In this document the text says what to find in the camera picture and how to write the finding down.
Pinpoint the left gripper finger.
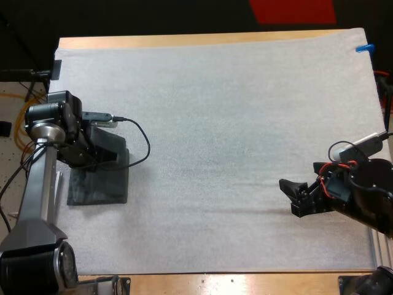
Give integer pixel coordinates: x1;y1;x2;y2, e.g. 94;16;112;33
91;127;127;163

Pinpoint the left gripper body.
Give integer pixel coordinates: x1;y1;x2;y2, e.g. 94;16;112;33
56;124;99;169

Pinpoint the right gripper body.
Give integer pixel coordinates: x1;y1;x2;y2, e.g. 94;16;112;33
289;160;359;219

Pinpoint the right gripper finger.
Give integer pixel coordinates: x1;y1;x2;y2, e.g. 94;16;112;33
278;178;309;204

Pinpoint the folded grey-green towel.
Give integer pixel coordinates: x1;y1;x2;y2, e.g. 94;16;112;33
66;147;130;207

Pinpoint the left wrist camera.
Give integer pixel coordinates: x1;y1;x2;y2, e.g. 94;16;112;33
82;111;119;128

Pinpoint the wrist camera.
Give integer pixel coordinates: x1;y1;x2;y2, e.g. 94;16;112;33
82;111;119;128
332;132;384;162

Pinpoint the black camera cable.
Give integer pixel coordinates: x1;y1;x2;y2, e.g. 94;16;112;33
91;116;152;171

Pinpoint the black looped cable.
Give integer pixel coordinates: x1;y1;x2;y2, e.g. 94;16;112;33
327;140;370;163

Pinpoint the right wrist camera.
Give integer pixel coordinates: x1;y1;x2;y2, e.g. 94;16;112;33
332;132;384;162

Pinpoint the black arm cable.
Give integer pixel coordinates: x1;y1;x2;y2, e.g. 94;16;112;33
0;141;44;234

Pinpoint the ribbed aluminium rail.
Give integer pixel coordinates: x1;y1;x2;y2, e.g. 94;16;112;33
368;229;388;272

